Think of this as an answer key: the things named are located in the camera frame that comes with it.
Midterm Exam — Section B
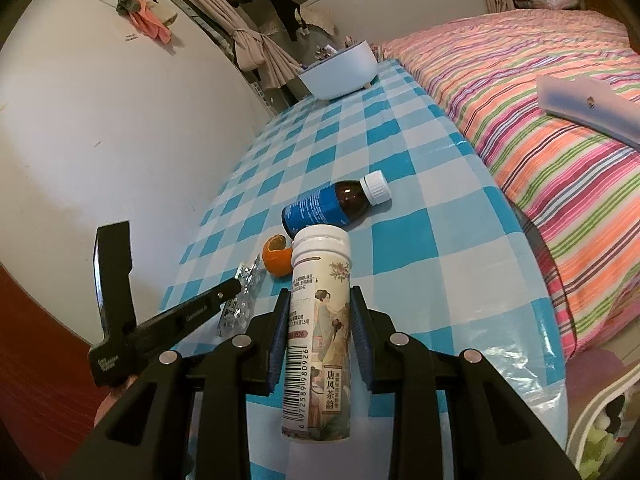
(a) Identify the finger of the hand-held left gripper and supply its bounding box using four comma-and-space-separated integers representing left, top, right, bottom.
202, 278, 244, 317

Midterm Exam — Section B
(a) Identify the white illustrated cylindrical bottle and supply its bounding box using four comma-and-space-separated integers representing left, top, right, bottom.
281, 225, 353, 445

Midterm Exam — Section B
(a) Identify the orange peel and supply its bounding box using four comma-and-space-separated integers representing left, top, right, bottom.
262, 234, 294, 278

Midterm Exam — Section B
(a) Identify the pink hanging cloth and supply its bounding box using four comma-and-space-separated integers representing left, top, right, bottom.
116, 0, 173, 43

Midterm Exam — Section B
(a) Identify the beige tied curtain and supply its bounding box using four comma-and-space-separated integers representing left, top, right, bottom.
140, 0, 303, 92

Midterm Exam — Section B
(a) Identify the person's left hand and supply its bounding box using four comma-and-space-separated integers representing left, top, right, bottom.
95, 372, 136, 428

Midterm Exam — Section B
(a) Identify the brown bottle blue label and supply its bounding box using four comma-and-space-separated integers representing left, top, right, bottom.
281, 170, 392, 237

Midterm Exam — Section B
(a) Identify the white plastic bin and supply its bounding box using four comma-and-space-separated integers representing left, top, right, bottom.
565, 360, 640, 466

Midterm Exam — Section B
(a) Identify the striped pink blanket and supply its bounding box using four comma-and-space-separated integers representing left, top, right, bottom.
380, 9, 640, 361

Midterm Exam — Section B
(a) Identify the red door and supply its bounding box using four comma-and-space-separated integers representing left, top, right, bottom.
0, 265, 126, 480

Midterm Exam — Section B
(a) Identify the white round basin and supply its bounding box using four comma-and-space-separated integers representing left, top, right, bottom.
298, 40, 379, 102

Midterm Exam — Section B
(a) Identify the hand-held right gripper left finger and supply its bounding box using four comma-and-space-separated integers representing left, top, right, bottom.
60, 287, 296, 480

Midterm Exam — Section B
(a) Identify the silver blister pack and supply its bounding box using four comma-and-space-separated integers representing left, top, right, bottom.
217, 255, 267, 338

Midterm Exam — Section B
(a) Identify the black hanging garment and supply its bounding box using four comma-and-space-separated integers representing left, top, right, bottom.
262, 0, 308, 41

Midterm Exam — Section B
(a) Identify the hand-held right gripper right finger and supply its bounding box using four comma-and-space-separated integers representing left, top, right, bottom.
349, 285, 581, 480

